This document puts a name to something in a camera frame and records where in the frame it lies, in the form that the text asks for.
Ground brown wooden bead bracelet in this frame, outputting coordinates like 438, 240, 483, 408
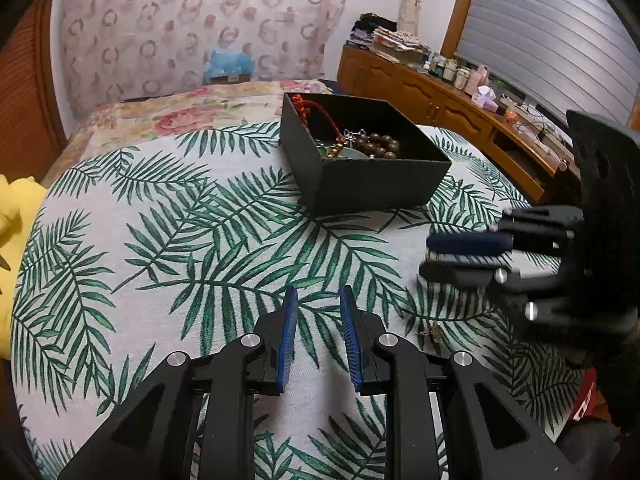
290, 93, 403, 162

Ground black jewelry box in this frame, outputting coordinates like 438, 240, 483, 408
280, 92, 451, 217

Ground small brown earring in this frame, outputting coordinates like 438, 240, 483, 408
419, 323, 442, 347

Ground wooden dresser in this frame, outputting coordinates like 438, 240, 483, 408
337, 46, 582, 206

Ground green jade bangle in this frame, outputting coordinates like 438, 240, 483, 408
318, 143, 369, 160

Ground bottles on dresser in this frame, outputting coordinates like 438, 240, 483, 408
423, 53, 498, 113

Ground palm leaf tablecloth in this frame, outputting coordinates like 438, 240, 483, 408
11, 122, 582, 479

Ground white window blind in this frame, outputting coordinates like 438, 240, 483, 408
456, 0, 639, 124

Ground folded clothes pile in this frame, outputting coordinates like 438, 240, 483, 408
347, 13, 431, 65

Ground yellow plush toy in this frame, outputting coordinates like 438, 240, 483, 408
0, 176, 47, 360

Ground blue tissue pack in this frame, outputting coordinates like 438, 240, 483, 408
203, 50, 255, 84

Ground floral bedspread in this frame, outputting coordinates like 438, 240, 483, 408
42, 79, 333, 188

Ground circle pattern curtain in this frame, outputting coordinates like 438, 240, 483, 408
61, 0, 346, 119

